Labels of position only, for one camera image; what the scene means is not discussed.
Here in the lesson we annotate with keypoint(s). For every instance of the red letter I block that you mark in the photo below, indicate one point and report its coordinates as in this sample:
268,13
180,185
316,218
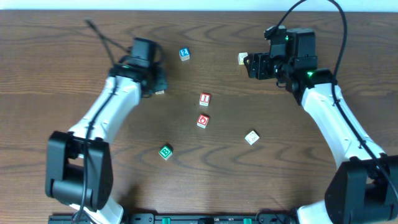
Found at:
205,99

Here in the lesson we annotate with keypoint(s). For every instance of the blue number 2 block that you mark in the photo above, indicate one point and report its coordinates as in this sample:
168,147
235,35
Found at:
184,54

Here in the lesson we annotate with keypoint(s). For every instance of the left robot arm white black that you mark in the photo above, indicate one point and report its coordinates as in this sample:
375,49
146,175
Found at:
79,170

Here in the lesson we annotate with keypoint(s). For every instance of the plain wooden block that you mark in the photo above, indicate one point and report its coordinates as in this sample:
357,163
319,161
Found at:
241,57
252,137

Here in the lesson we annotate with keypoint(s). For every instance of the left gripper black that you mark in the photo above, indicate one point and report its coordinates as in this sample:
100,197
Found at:
160,82

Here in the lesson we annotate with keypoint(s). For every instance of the green letter B block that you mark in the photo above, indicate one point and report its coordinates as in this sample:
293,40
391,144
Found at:
166,151

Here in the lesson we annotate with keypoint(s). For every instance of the black mounting rail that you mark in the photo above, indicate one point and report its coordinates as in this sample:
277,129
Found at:
261,218

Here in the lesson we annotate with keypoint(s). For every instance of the plain wooden block near right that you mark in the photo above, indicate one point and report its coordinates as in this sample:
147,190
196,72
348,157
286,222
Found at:
252,137

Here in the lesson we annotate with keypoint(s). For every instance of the red letter A block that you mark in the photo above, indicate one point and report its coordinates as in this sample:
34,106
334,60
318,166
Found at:
161,92

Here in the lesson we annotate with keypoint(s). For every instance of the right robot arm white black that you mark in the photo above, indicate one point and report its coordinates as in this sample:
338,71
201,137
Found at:
364,187

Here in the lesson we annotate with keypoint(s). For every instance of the red apple picture block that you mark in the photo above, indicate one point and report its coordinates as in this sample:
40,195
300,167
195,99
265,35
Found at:
203,120

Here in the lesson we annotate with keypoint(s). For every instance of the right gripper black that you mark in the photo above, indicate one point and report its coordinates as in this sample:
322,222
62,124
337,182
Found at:
257,65

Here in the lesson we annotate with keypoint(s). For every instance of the plain wooden block far right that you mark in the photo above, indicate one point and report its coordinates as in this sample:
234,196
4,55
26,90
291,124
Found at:
241,57

